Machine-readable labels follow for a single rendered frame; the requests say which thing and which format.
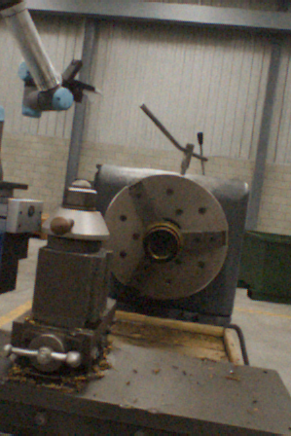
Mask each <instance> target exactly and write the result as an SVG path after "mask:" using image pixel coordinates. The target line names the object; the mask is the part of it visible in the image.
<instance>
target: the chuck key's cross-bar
mask: <svg viewBox="0 0 291 436"><path fill-rule="evenodd" d="M138 107H139V108H140V109H141V110H142V111H143V112H145V113H146V115H147V116H148V117H149V118H150V119H151V120H152V121H153V122H154V123H155V125H156V126H157V127H158V128H159V130H160V131H161V132H162V133H163V135H164V136H165V137H166V138H167V139H168V140H169V141H170V142H171V143H172V144H173V145H174V146H175V147H176V148H177V149H178V150H180V151H182V152H184V153H189V149H188V148H185V147H183V146H181V145H180V144H179V142H177V141H176V140H175V139H174V138H173V137H172V135H171V134H170V133H169V132H168V131H167V130H166V129H165V127H164V126H163V125H162V124H161V123H160V121H159V119H158V118H157V117H156V116H155V115H154V113H153V112H151V111H150V110H149V109H148V108H147V106H146V105H145V104H144V103H143V102H140V103H139V104H138ZM193 157H196V158H198V159H199V160H201V161H204V162H207V161H208V158H206V157H204V156H202V155H200V154H198V153H196V152H194V153H193Z"/></svg>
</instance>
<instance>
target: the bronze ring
mask: <svg viewBox="0 0 291 436"><path fill-rule="evenodd" d="M158 235H164V236H167V237H168V238H169V239H170V240H171V242H172V247H171V248H170V249H168V250H166V251H160V250H158V249H156V248H155V247H154V246H153V244H152V241H151V240H152V238H153V237H154V236H158ZM182 246H183V237H182V234H181V232H180V230H179V229H178V228H177V227H176V226H175V225H174V224H172V223H170V222H168V221H164V220H162V221H156V222H154V223H152V224H151V225H149V226H148V227H147V228H146V230H145V231H144V233H143V236H142V247H143V250H144V253H145V254H146V256H147V257H148V258H149V259H151V260H152V261H154V262H156V263H166V262H169V261H170V260H172V259H173V258H175V257H177V256H178V255H179V253H180V252H181V249H182Z"/></svg>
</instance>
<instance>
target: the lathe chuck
mask: <svg viewBox="0 0 291 436"><path fill-rule="evenodd" d="M140 180H141V181H142V182H143V184H144V186H145V188H146V190H147V191H148V193H149V195H150V197H151V198H152V200H153V202H154V204H155V206H156V207H157V209H158V210H159V212H160V213H161V215H162V218H166V219H170V220H172V221H174V222H175V223H176V224H177V225H178V226H179V227H180V229H181V230H220V231H227V239H226V246H222V248H203V249H193V248H190V249H181V252H180V253H179V255H178V256H177V257H175V258H173V259H172V260H170V261H169V262H166V263H158V265H157V266H156V268H155V270H154V271H153V273H152V275H151V276H150V278H149V279H148V281H147V283H146V284H145V286H144V288H143V289H142V291H141V292H140V293H139V295H142V296H144V297H148V298H151V299H156V300H175V299H180V298H184V297H187V296H190V295H192V294H194V293H196V292H197V291H199V290H200V289H202V288H204V287H205V286H206V285H207V284H208V283H209V282H210V281H211V280H212V279H213V278H214V277H215V276H216V274H217V273H218V272H219V271H220V269H221V267H222V265H223V263H224V261H225V258H226V256H227V253H228V248H229V246H228V230H229V226H228V222H227V218H226V216H225V213H224V211H223V209H222V207H221V205H220V204H219V202H218V201H217V199H216V198H215V197H214V196H213V195H212V194H211V193H210V192H209V191H208V190H207V189H206V188H204V187H203V185H201V184H200V183H199V182H198V181H196V180H194V179H192V178H187V177H184V176H181V175H176V174H168V173H161V174H154V175H149V176H143V177H140V179H138V180H136V181H135V182H133V183H131V184H130V185H128V186H125V187H123V189H122V190H121V191H120V192H119V193H118V194H117V195H116V197H115V198H114V199H113V201H112V202H111V204H110V206H109V208H108V210H107V212H106V214H105V217H104V222H105V224H106V226H107V229H108V231H109V233H110V237H109V239H107V240H102V241H101V242H102V248H105V249H106V250H108V251H114V253H113V260H112V267H111V271H112V272H113V274H114V275H115V276H116V277H117V278H118V279H119V280H120V282H121V283H122V284H123V285H124V286H127V283H128V281H129V279H130V278H131V276H132V274H133V273H134V271H135V269H136V267H137V265H138V264H139V262H140V260H141V258H143V256H144V254H145V253H144V250H143V247H142V236H143V233H144V231H145V230H146V227H145V226H144V224H143V222H142V218H141V217H140V216H139V214H138V212H137V210H136V209H137V208H136V206H135V205H134V203H133V201H132V199H131V197H130V196H129V194H128V192H129V190H128V188H127V187H129V186H131V185H133V184H134V183H136V182H138V181H140Z"/></svg>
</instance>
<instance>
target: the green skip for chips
mask: <svg viewBox="0 0 291 436"><path fill-rule="evenodd" d="M236 288H243V289H247V295H246V296H247V297H248V298H250V299H251V300H252V301H260V302H268V303H277V304H284V305H288V304H291V236H288V235H281V234H273V233H266V232H259V231H251V230H244V234H243V242H242V248H241V254H240V261H239V269H238V276H237V283H236Z"/></svg>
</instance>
